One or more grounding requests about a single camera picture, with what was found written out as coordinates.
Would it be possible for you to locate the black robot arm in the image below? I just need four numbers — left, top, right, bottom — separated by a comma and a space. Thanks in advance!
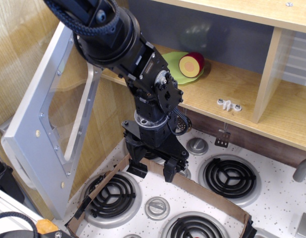
46, 0, 188, 182

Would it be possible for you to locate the back grey stove knob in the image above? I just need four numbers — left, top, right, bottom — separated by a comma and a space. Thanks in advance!
186, 137, 209, 156

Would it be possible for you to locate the red yellow toy fruit half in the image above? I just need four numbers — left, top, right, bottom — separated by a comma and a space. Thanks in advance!
179, 52, 205, 78

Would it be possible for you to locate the front right black burner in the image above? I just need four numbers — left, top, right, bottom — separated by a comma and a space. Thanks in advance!
160, 211, 229, 238

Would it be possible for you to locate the wooden toy kitchen shelf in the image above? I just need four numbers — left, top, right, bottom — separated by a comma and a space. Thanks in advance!
100, 0, 306, 153

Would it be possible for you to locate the silver microwave door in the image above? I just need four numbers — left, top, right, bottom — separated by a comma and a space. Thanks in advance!
1, 23, 102, 219

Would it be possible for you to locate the front left black burner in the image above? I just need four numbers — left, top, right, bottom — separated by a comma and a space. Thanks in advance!
85, 172, 142, 229

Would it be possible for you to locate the orange object bottom left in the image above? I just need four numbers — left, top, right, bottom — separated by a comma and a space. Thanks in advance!
36, 219, 59, 235

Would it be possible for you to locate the back right black burner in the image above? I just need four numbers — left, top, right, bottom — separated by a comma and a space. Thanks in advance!
197, 154, 261, 208

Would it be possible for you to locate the white door latch clip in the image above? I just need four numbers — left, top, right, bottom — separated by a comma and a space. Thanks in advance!
217, 99, 242, 112

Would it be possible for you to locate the grey faucet pipe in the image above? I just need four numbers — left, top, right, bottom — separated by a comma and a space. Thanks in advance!
293, 159, 306, 182

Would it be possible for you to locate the metal hanging strainer spoon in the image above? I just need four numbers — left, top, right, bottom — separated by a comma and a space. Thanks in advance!
176, 117, 192, 132

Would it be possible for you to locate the front grey stove knob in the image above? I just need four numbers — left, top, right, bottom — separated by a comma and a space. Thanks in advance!
145, 197, 170, 221

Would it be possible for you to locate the black burner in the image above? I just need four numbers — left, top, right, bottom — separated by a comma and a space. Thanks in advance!
85, 172, 142, 229
197, 154, 261, 208
160, 211, 229, 238

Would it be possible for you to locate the black device left edge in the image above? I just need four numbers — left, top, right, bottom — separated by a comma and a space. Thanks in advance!
0, 161, 25, 204

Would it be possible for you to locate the black braided cable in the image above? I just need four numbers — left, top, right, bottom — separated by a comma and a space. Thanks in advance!
0, 211, 39, 238

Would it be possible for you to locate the green toy plate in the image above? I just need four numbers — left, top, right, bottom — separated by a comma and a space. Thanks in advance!
162, 52, 205, 84

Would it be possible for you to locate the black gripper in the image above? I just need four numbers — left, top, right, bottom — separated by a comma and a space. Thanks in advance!
122, 120, 189, 182

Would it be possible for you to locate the grey stove knob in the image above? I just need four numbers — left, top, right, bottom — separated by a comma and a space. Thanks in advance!
145, 197, 170, 221
186, 137, 209, 156

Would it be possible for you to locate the brown cardboard barrier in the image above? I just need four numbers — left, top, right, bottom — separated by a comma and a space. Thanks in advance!
65, 154, 257, 238

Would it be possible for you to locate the small metal hanging spatula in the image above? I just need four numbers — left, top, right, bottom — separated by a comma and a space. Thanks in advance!
215, 129, 231, 148

